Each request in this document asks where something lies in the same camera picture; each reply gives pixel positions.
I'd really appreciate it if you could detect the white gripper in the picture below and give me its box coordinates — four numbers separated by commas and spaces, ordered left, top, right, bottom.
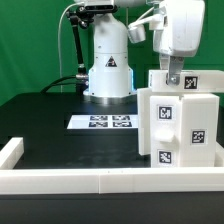
153, 0, 205, 86

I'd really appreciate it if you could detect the white cabinet top block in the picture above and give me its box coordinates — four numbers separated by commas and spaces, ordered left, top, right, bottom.
148, 70, 224, 93

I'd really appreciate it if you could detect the white door panel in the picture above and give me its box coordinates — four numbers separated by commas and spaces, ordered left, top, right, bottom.
150, 96, 182, 168

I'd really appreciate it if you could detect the white cabinet body box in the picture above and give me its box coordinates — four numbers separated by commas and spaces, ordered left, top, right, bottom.
137, 88, 219, 167

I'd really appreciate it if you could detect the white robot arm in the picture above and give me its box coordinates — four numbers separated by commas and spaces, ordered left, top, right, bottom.
83, 0, 205, 104

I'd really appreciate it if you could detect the white U-shaped fence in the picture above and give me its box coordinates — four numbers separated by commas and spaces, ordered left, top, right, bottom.
0, 137, 224, 195

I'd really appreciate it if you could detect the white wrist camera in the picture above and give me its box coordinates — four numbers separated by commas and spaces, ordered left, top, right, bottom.
128, 14, 163, 43

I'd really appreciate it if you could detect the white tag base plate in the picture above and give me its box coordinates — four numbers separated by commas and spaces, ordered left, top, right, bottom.
67, 115, 138, 130

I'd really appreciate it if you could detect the white cable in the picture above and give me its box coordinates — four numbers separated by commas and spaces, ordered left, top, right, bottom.
57, 1, 84, 94

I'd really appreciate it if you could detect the black cable bundle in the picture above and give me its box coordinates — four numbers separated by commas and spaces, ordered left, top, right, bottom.
40, 75, 90, 94

